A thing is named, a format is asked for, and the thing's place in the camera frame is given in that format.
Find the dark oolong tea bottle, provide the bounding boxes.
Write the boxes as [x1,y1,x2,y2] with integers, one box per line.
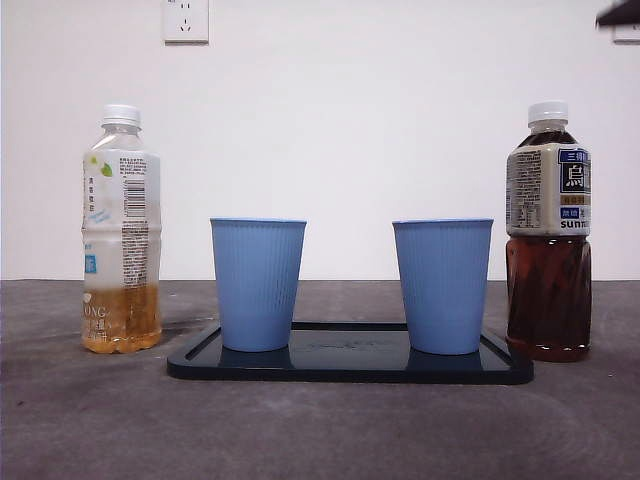
[504,100,593,364]

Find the jasmine tea bottle white label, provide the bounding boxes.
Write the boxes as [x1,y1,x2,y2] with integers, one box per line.
[80,103,163,355]

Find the blue ribbed plastic cup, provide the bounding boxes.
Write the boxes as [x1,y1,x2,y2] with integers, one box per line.
[208,216,308,353]
[391,217,496,356]

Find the dark blue rectangular tray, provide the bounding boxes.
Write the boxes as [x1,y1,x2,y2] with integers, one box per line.
[165,321,535,386]

